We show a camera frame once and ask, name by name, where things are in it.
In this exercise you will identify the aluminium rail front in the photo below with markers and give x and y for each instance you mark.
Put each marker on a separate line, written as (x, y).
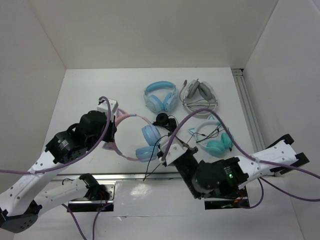
(119, 177)

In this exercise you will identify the grey white gaming headset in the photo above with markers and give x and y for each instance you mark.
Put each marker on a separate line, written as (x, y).
(197, 94)

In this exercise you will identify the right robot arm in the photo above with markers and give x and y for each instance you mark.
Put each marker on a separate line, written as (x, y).
(224, 178)

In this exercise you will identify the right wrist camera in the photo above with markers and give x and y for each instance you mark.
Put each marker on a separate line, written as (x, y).
(175, 151)

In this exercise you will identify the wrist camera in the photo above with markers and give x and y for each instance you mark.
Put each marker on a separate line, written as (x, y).
(175, 151)
(109, 109)

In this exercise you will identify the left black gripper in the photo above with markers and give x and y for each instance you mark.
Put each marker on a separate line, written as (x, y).
(111, 136)

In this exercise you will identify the aluminium rail right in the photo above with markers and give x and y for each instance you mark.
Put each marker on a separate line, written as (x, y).
(248, 109)

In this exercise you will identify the pink blue cat-ear headphones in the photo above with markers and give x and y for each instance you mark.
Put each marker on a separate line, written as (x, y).
(136, 139)

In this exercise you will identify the aluminium rail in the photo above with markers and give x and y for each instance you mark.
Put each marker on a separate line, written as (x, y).
(248, 109)
(119, 177)

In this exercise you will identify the black on-ear headphones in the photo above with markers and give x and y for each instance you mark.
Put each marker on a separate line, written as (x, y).
(165, 121)

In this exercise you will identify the teal white cat-ear headphones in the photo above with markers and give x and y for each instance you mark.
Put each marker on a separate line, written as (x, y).
(211, 137)

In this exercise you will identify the light blue headphones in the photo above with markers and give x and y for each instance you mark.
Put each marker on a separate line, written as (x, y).
(161, 96)

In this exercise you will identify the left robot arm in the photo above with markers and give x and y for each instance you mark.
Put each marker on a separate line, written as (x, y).
(26, 200)

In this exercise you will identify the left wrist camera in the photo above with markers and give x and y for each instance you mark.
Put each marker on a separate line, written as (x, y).
(109, 109)

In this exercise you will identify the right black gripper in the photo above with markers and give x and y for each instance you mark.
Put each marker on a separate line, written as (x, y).
(190, 150)

